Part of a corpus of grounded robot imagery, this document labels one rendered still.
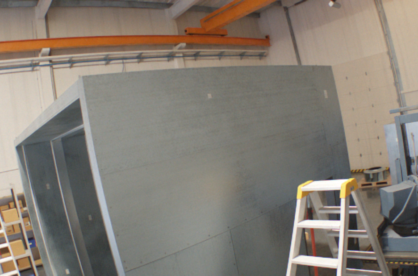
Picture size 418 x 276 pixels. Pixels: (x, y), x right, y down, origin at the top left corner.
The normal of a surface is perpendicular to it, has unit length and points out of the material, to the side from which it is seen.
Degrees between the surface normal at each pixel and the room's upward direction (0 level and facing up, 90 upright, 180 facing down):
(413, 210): 125
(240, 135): 90
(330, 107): 90
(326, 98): 90
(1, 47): 90
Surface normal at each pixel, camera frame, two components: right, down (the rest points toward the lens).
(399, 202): -0.11, 0.04
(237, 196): 0.62, -0.11
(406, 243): -0.70, 0.15
